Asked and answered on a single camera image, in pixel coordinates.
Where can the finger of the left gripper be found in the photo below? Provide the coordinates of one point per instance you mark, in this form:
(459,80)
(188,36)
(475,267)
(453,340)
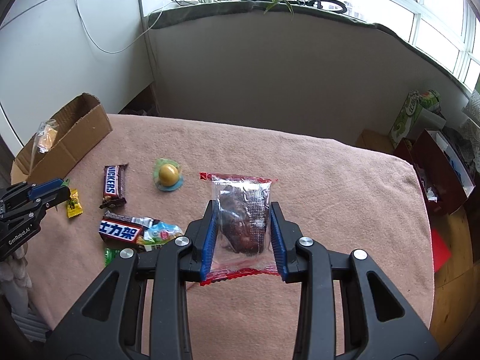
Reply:
(47,188)
(59,196)

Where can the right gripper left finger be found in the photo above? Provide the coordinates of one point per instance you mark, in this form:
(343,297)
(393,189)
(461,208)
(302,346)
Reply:
(136,307)

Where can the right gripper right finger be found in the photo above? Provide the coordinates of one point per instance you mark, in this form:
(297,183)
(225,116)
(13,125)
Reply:
(349,308)

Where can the yellow candy packet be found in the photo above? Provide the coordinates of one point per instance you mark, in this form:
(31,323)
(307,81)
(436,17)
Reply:
(74,208)

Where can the brown Snickers bar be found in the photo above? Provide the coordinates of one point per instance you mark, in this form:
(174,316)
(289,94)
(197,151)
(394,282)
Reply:
(114,186)

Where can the cracker pack clear wrapper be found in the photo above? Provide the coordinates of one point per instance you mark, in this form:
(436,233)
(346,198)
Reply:
(45,137)

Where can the Chinese Snickers bar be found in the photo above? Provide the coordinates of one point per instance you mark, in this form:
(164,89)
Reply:
(123,228)

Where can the dark green candy packet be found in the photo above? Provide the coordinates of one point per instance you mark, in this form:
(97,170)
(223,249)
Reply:
(109,255)

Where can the quail egg snack pouch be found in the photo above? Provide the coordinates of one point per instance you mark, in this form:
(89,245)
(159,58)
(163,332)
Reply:
(158,234)

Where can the yellow ball candy green wrapper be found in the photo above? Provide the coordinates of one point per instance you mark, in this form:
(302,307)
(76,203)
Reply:
(167,175)

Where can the dried fruit red clear packet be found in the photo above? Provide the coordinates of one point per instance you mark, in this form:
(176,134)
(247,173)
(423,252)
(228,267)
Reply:
(241,224)

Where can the white cloth glove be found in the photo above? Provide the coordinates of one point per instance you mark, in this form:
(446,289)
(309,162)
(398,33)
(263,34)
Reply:
(15,280)

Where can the brown cardboard box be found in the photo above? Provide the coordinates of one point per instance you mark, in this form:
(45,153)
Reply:
(82,124)

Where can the white cabinet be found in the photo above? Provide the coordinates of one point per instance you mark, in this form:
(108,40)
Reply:
(54,50)

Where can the dark red box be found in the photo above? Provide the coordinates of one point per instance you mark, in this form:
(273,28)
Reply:
(445,182)

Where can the green shopping bag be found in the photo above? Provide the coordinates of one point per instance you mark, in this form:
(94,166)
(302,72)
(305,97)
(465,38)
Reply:
(419,111)

